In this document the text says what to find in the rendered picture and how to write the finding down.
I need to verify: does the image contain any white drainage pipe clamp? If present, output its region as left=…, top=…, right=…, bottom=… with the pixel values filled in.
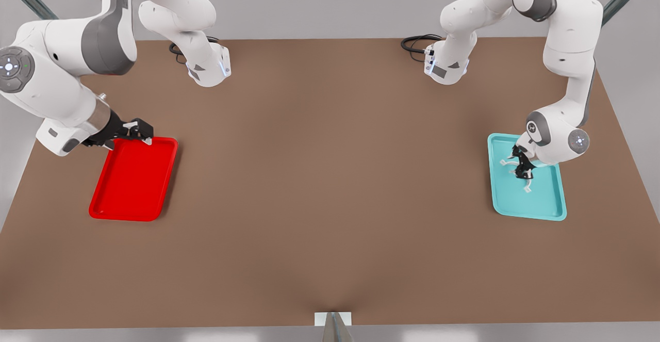
left=500, top=157, right=535, bottom=194

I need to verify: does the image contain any teal rectangular tray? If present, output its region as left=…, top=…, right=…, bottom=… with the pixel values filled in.
left=487, top=133, right=568, bottom=222

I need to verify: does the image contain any red rectangular tray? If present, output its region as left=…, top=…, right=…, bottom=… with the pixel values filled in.
left=89, top=136, right=179, bottom=222

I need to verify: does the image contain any black cable loop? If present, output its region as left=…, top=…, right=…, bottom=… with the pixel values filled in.
left=169, top=36, right=220, bottom=65
left=401, top=34, right=444, bottom=63

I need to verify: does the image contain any silver frame post with foot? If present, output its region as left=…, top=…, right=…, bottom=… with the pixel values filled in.
left=315, top=312, right=353, bottom=342

